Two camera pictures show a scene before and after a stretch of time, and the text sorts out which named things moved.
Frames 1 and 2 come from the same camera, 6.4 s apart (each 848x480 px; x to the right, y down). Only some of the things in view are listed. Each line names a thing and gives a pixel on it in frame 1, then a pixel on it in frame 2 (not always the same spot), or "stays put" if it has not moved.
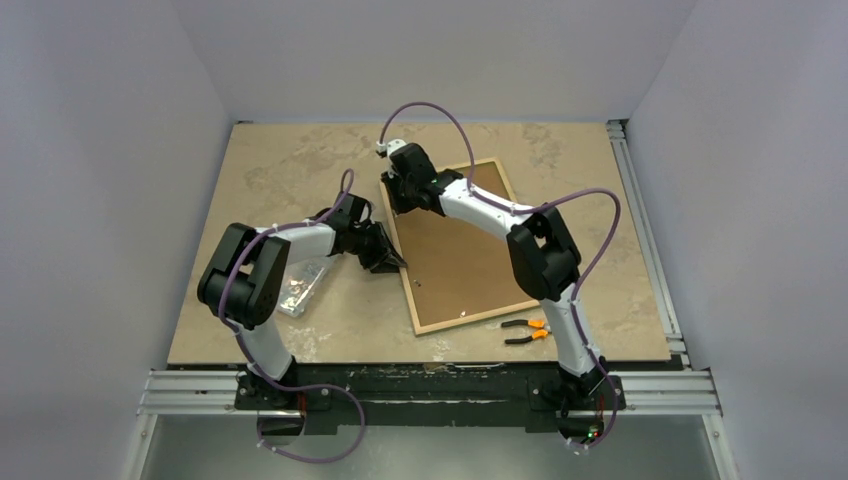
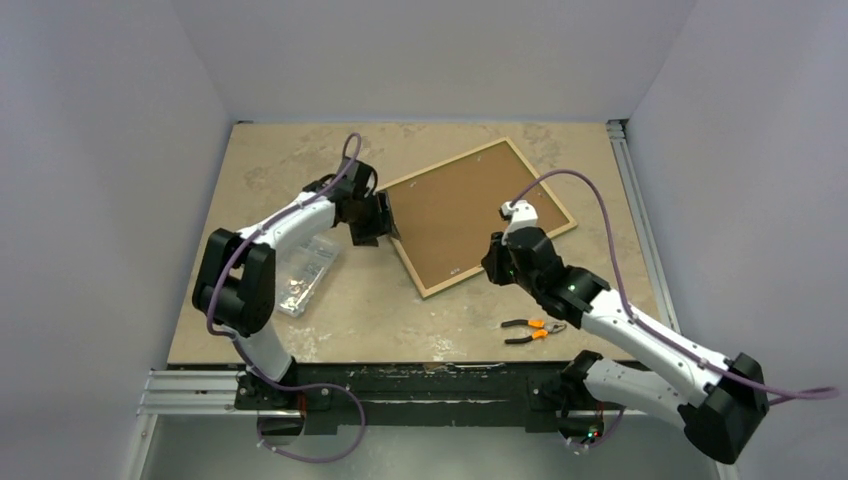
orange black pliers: (542, 333) stays put
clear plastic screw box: (300, 282) stays put
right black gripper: (400, 192) → (499, 263)
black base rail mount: (327, 395) stays put
